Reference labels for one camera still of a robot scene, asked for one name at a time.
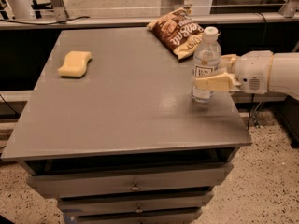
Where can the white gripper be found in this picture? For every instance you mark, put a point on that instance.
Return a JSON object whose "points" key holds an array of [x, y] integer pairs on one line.
{"points": [[252, 70]]}

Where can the clear plastic tea bottle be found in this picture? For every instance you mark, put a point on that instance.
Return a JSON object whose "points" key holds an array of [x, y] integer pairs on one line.
{"points": [[206, 58]]}

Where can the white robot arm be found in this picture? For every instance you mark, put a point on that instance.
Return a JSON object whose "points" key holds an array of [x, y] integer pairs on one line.
{"points": [[283, 74]]}

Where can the brown chip bag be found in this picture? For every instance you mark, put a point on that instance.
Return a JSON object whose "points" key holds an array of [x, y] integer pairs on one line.
{"points": [[181, 35]]}

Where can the grey drawer cabinet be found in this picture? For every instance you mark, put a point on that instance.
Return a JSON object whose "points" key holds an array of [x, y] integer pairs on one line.
{"points": [[131, 110]]}

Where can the yellow sponge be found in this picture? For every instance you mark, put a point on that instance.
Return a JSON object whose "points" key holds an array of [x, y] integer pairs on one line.
{"points": [[75, 64]]}

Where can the middle grey drawer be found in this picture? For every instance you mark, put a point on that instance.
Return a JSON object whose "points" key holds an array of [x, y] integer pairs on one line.
{"points": [[135, 203]]}

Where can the grey drawer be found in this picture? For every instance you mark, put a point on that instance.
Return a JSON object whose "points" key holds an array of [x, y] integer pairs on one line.
{"points": [[135, 203], [186, 215], [129, 181]]}

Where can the bottom grey drawer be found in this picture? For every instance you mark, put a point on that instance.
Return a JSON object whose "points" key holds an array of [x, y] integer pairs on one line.
{"points": [[186, 215]]}

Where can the top grey drawer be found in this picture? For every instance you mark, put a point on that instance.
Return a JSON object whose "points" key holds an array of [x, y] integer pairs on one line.
{"points": [[129, 181]]}

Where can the white pipe top left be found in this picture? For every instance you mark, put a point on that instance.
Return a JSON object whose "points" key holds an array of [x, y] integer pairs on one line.
{"points": [[21, 9]]}

